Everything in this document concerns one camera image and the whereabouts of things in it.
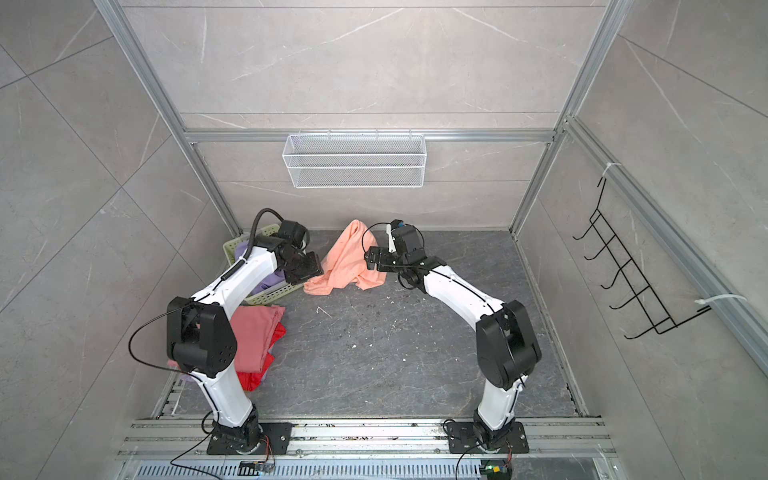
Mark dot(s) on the purple t-shirt in basket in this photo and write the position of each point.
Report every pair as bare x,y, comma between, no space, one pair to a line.
277,277

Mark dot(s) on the black wire hook rack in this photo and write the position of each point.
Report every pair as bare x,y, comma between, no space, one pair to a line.
658,319

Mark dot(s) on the red folded t-shirt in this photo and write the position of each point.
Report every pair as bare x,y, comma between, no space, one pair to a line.
250,381

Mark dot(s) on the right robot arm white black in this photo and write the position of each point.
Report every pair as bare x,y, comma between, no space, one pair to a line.
507,348

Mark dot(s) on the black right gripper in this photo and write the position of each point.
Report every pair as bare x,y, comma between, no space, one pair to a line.
384,253

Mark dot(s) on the pink folded t-shirt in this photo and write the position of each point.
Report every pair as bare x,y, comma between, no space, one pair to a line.
255,336

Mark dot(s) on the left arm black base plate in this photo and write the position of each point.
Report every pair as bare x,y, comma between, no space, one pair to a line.
276,437

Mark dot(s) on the white zip tie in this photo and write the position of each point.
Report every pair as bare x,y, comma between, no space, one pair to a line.
720,297

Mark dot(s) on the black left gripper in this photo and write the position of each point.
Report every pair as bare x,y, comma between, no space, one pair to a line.
315,269

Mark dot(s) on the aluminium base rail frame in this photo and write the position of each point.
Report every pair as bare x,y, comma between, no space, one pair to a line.
560,448

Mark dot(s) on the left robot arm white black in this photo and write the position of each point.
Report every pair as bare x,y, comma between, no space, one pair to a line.
228,401

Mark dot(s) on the white wire mesh basket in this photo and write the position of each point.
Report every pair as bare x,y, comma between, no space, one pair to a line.
360,160

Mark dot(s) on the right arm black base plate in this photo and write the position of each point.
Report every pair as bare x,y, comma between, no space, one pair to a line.
473,437

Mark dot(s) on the salmon pink printed t-shirt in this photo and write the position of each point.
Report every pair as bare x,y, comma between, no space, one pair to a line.
344,264

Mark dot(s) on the green plastic basket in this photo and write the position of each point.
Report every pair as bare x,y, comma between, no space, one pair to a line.
264,294

